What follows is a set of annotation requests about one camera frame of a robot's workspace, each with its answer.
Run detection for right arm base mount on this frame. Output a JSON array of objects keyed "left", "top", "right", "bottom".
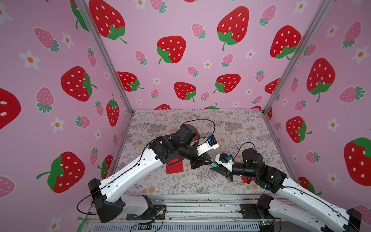
[{"left": 239, "top": 194, "right": 275, "bottom": 219}]

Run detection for black right camera cable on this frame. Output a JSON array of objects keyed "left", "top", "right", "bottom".
[{"left": 233, "top": 141, "right": 257, "bottom": 160}]

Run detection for red envelope near left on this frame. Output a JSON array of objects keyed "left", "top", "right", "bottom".
[{"left": 166, "top": 157, "right": 184, "bottom": 175}]

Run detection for aluminium frame post left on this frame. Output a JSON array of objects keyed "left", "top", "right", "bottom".
[{"left": 76, "top": 0, "right": 134, "bottom": 116}]

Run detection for aluminium frame post right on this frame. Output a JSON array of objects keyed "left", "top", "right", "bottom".
[{"left": 263, "top": 0, "right": 333, "bottom": 116}]

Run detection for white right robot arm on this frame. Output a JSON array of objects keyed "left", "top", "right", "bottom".
[{"left": 212, "top": 148, "right": 362, "bottom": 232}]

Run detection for black camera cable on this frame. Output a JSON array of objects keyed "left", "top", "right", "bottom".
[
  {"left": 185, "top": 118, "right": 216, "bottom": 146},
  {"left": 233, "top": 141, "right": 257, "bottom": 160}
]

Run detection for black left camera cable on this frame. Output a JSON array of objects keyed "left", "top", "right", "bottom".
[{"left": 185, "top": 118, "right": 216, "bottom": 146}]

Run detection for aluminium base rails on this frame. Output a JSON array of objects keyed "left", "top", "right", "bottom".
[{"left": 86, "top": 193, "right": 327, "bottom": 232}]

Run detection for red envelope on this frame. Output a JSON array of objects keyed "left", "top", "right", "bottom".
[
  {"left": 241, "top": 177, "right": 256, "bottom": 184},
  {"left": 166, "top": 157, "right": 184, "bottom": 175}
]

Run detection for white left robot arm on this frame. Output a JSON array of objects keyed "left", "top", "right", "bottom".
[{"left": 88, "top": 124, "right": 219, "bottom": 223}]

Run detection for aluminium frame post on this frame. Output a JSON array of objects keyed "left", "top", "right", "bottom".
[
  {"left": 76, "top": 0, "right": 134, "bottom": 116},
  {"left": 263, "top": 0, "right": 333, "bottom": 116}
]

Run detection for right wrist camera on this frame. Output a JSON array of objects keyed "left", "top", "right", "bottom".
[{"left": 215, "top": 153, "right": 234, "bottom": 164}]

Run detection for red envelope near right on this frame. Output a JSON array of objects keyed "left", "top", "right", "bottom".
[{"left": 241, "top": 177, "right": 256, "bottom": 184}]

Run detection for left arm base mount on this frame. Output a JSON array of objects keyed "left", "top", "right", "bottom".
[{"left": 126, "top": 195, "right": 166, "bottom": 221}]

